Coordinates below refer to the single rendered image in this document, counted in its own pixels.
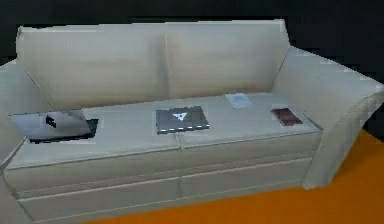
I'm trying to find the dark grey book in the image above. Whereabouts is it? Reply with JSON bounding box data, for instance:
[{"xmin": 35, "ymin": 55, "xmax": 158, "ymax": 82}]
[{"xmin": 155, "ymin": 105, "xmax": 211, "ymax": 135}]

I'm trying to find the dark red phone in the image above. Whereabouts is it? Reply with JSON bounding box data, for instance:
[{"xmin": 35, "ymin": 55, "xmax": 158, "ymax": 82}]
[{"xmin": 269, "ymin": 107, "xmax": 304, "ymax": 127}]

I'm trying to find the pale blue flat card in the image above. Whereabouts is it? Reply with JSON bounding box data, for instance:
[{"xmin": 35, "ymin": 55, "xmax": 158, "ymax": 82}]
[{"xmin": 225, "ymin": 92, "xmax": 253, "ymax": 110}]

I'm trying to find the beige two-seat sofa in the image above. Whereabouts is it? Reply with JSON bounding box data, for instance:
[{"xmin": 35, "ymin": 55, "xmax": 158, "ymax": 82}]
[{"xmin": 0, "ymin": 18, "xmax": 384, "ymax": 224}]

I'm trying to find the silver open laptop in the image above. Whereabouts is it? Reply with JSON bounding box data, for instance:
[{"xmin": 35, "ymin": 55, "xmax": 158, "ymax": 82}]
[{"xmin": 8, "ymin": 109, "xmax": 100, "ymax": 145}]

